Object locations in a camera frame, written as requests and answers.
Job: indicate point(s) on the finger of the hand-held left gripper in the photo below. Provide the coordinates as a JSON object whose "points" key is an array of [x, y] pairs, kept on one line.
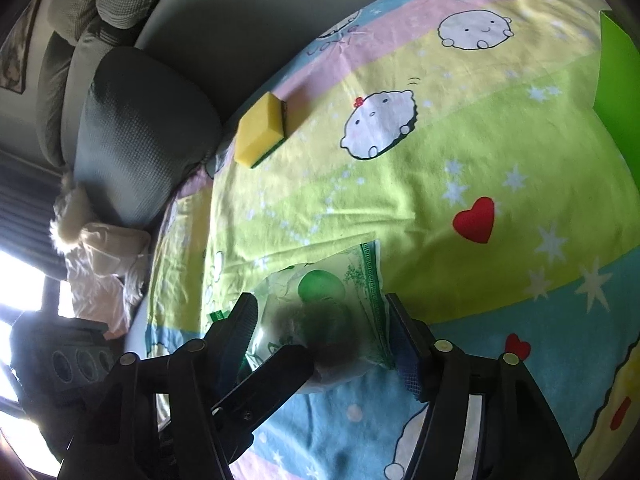
{"points": [[277, 375]]}

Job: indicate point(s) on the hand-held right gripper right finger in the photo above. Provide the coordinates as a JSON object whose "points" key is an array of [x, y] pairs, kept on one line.
{"points": [[406, 355]]}

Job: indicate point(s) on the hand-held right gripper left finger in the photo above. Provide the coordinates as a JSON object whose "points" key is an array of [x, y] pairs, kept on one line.
{"points": [[239, 332]]}

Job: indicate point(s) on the clear green printed plastic packet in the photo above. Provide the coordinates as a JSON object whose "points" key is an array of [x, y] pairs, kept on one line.
{"points": [[320, 285]]}

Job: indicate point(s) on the yellow sponge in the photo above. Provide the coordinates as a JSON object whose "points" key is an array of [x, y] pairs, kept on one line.
{"points": [[257, 127]]}

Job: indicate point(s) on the green and white box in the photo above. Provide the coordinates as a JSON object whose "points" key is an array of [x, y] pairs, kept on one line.
{"points": [[617, 85]]}

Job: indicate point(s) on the bright window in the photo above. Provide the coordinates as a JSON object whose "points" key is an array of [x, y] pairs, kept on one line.
{"points": [[20, 285]]}

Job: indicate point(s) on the white cloth bundle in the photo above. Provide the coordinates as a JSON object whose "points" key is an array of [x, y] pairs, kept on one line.
{"points": [[105, 275]]}

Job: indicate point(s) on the cartoon printed blanket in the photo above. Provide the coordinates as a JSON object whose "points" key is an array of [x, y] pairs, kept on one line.
{"points": [[425, 185]]}

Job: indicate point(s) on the white fluffy tuft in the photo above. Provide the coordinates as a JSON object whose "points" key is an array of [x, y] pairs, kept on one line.
{"points": [[70, 215]]}

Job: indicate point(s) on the dark grey curtain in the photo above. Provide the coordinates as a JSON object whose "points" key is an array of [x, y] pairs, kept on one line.
{"points": [[25, 210]]}

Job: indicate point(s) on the dark grey armrest cushion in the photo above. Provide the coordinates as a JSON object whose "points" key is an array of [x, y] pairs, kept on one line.
{"points": [[145, 135]]}

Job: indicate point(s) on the grey sofa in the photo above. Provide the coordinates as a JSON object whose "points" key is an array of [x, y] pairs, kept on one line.
{"points": [[225, 35]]}

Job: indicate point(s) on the small framed ink painting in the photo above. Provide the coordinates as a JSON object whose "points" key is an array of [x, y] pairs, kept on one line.
{"points": [[17, 45]]}

